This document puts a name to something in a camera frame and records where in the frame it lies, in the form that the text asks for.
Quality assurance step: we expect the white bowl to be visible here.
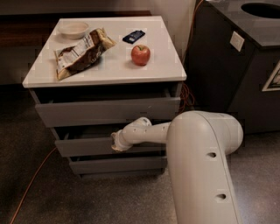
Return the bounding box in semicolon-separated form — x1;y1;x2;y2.
58;22;89;40

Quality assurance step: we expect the black trash bin cabinet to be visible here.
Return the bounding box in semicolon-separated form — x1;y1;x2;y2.
185;0;280;133

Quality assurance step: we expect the white label on bin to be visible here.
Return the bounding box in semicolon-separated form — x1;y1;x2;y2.
230;31;245;52

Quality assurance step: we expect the grey drawer cabinet white top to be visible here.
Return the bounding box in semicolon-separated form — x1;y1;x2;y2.
23;17;186;178

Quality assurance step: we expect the grey bottom drawer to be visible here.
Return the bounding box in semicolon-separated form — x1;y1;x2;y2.
69;150;167;175

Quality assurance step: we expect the red apple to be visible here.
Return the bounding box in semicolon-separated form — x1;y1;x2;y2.
130;45;151;66

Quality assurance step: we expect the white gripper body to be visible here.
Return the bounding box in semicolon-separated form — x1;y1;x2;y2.
113;130;133;150

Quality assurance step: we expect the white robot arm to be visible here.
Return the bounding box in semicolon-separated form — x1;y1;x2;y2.
111;110;243;224

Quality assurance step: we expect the grey top drawer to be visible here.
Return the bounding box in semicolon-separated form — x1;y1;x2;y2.
35;97;180;127

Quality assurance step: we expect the grey drawer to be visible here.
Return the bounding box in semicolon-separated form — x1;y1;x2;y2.
69;150;167;175
35;97;180;127
55;122;169;158

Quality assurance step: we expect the dark wooden bench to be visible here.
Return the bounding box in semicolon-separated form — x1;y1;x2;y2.
0;10;151;47

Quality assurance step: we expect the framed sign on bin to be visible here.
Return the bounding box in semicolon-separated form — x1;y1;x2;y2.
262;60;280;92

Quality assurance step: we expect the brown white snack bag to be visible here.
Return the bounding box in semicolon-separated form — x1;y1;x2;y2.
54;28;116;81

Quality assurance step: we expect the orange extension cable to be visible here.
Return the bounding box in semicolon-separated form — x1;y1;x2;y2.
8;0;205;224

